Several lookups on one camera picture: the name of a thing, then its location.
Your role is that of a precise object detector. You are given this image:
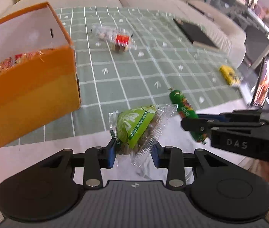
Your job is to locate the black notebook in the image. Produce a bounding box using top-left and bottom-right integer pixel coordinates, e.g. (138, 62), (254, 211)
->
(173, 18), (219, 51)

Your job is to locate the clear nuts packet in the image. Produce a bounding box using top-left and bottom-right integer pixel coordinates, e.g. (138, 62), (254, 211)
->
(90, 25), (118, 41)

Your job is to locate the beige sofa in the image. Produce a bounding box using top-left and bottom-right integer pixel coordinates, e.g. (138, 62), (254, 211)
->
(0, 0), (246, 67)

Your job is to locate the green sausage stick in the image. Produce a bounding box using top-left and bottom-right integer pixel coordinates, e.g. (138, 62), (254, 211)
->
(169, 88), (207, 144)

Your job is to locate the green label snack packet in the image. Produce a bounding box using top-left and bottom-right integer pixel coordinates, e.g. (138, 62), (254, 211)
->
(108, 104), (177, 167)

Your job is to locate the white bookshelf with books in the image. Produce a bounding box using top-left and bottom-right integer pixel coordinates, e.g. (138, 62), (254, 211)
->
(204, 0), (269, 41)

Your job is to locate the green checkered tablecloth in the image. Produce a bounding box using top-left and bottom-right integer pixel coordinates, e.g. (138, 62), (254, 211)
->
(13, 7), (241, 145)

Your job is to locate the clear packet red label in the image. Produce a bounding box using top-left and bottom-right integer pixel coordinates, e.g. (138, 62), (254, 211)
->
(107, 28), (136, 53)

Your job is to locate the monitor screen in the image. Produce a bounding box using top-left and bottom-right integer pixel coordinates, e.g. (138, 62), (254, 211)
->
(250, 45), (269, 110)

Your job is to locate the orange cardboard box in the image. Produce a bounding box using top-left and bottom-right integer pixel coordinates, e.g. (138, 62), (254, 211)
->
(0, 3), (80, 147)

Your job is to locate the yellow small box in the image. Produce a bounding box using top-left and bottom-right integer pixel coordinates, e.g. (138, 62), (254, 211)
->
(219, 65), (242, 88)

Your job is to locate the orange peanut snack packet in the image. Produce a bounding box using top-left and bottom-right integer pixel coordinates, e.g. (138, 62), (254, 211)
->
(0, 48), (54, 75)

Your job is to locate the book on sofa arm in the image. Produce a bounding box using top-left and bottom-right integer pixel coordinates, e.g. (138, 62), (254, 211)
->
(188, 3), (214, 22)

